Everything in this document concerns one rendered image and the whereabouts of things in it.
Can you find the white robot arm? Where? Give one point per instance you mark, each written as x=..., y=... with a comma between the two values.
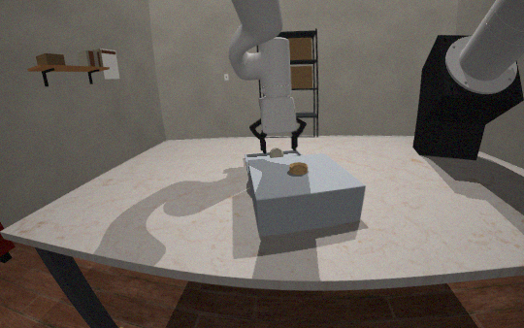
x=480, y=64

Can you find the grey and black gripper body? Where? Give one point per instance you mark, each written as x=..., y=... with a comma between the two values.
x=278, y=115

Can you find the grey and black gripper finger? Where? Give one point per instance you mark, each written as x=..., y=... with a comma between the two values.
x=295, y=135
x=261, y=136

